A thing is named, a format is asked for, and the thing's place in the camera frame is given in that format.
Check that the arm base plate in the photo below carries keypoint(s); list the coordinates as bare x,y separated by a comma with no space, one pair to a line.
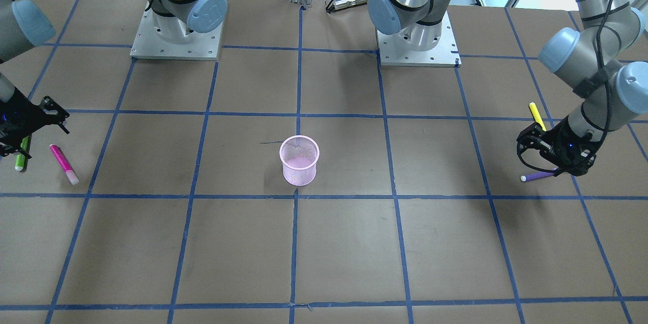
420,45
167,38

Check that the white power strip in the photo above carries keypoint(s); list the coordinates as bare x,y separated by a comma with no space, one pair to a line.
337,5

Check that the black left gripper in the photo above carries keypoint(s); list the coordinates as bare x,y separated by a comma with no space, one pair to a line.
559,145

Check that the pink mesh cup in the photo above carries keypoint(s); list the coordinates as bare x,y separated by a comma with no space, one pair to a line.
299,155

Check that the pink highlighter pen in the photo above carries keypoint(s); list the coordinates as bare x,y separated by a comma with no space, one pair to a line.
64,164

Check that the green highlighter pen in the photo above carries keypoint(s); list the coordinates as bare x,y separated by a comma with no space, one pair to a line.
21,158

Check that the purple highlighter pen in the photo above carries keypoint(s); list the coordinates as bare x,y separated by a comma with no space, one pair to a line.
536,176

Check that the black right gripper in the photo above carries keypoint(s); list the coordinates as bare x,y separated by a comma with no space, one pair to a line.
13,122

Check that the yellow highlighter pen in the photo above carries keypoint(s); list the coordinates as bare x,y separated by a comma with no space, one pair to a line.
536,115

